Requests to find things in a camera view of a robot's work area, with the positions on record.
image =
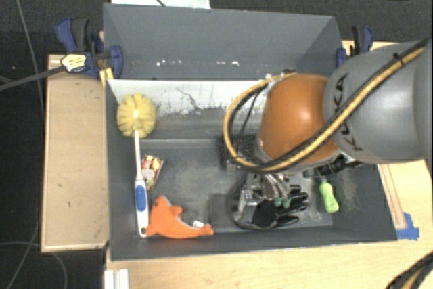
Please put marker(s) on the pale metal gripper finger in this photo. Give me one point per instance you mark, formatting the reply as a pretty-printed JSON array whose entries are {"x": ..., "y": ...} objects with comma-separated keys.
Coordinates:
[{"x": 246, "y": 208}]

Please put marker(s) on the black glove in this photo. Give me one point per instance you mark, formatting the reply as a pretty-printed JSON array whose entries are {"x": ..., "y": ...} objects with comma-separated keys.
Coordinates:
[{"x": 270, "y": 215}]

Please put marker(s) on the small green bottle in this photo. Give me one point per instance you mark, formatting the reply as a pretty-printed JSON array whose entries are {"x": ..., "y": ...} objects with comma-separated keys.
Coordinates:
[{"x": 329, "y": 198}]

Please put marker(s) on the orange toy dolphin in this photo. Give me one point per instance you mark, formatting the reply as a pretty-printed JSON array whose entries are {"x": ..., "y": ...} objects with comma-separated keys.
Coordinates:
[{"x": 167, "y": 218}]

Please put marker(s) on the small colourful packet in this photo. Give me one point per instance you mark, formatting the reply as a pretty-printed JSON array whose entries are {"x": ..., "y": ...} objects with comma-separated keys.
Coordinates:
[{"x": 151, "y": 170}]

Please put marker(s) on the grey metal bin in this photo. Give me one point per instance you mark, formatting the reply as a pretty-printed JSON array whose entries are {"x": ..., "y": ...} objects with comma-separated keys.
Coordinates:
[{"x": 203, "y": 40}]

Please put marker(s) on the pale wood board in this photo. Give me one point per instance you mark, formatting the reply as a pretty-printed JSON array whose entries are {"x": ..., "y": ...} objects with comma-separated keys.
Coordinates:
[{"x": 76, "y": 159}]

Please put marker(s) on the black cylinder on white bracket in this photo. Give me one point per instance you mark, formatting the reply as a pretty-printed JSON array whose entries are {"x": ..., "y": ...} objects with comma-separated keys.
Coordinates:
[{"x": 338, "y": 166}]

